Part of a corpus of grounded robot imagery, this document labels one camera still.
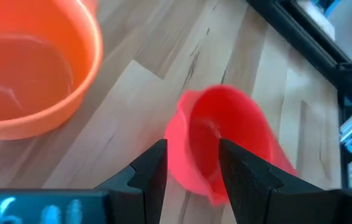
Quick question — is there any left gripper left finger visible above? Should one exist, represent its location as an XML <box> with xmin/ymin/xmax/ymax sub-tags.
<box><xmin>95</xmin><ymin>139</ymin><xmax>169</xmax><ymax>224</ymax></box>

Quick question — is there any orange measuring cup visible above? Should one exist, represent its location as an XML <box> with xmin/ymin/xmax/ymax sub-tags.
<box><xmin>0</xmin><ymin>0</ymin><xmax>104</xmax><ymax>141</ymax></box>

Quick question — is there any black aluminium table frame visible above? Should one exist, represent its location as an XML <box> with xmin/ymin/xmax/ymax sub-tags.
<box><xmin>246</xmin><ymin>0</ymin><xmax>352</xmax><ymax>190</ymax></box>

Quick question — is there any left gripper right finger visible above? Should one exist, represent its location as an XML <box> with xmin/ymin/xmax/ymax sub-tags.
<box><xmin>218</xmin><ymin>138</ymin><xmax>323</xmax><ymax>224</ymax></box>

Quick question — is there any red measuring cup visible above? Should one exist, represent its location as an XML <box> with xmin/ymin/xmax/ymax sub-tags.
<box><xmin>163</xmin><ymin>84</ymin><xmax>300</xmax><ymax>207</ymax></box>

